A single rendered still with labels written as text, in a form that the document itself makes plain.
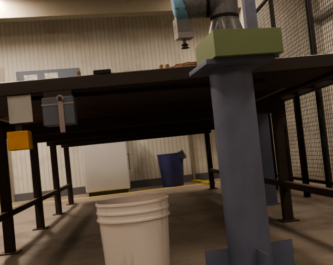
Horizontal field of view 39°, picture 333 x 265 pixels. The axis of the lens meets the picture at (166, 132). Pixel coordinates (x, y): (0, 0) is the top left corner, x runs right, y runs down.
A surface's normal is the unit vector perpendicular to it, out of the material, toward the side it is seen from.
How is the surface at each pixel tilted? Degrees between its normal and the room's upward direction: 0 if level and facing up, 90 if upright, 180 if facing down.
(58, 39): 90
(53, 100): 90
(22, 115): 90
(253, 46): 90
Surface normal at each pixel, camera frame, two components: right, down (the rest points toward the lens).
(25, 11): 0.18, -0.06
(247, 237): -0.21, -0.02
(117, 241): -0.41, 0.06
